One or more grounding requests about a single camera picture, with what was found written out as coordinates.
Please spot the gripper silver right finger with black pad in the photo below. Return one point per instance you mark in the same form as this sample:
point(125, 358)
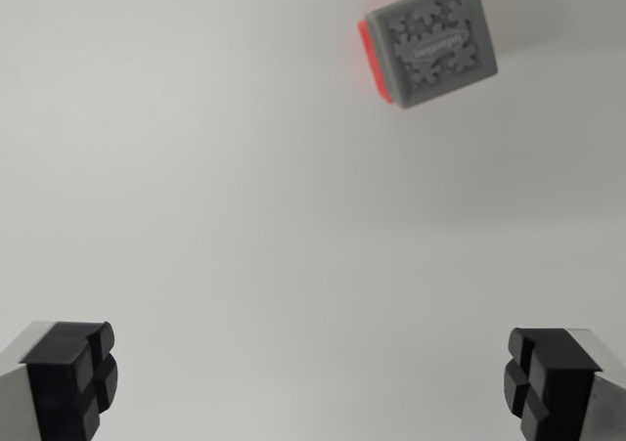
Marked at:
point(557, 382)

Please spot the grey embossed cube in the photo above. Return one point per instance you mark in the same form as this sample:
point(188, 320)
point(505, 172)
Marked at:
point(435, 45)

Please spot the red embossed cube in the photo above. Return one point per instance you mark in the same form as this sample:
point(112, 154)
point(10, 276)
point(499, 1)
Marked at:
point(374, 59)

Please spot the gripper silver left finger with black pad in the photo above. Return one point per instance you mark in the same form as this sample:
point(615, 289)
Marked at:
point(58, 382)

